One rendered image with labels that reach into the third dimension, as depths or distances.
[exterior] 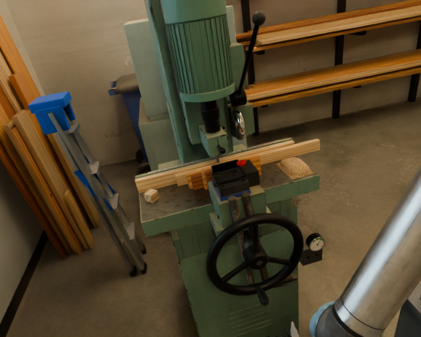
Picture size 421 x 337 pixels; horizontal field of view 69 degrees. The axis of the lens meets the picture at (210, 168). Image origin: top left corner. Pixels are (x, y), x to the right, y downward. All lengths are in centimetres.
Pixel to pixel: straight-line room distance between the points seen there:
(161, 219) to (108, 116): 252
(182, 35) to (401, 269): 72
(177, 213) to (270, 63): 273
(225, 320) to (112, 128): 253
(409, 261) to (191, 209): 60
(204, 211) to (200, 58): 46
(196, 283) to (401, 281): 75
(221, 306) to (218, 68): 88
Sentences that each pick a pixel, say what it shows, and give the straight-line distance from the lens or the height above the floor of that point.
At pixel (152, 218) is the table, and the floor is 90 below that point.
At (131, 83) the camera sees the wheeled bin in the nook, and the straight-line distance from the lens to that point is 268.
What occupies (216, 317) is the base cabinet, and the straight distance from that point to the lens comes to 134.
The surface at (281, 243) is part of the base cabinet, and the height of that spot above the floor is 65.
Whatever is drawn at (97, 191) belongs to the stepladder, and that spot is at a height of 66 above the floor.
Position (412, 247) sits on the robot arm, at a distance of 57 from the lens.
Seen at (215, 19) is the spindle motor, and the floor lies 141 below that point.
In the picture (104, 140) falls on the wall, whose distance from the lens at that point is 350.
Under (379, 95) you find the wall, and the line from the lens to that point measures 429.
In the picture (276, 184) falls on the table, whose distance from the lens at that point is 102.
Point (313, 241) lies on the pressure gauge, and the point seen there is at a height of 68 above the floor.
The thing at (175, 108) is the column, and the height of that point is 112.
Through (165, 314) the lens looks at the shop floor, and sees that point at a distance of 186.
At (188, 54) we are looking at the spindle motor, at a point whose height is 133.
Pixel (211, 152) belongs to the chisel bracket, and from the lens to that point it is 101.
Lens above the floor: 146
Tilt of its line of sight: 29 degrees down
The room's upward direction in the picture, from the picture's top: 10 degrees counter-clockwise
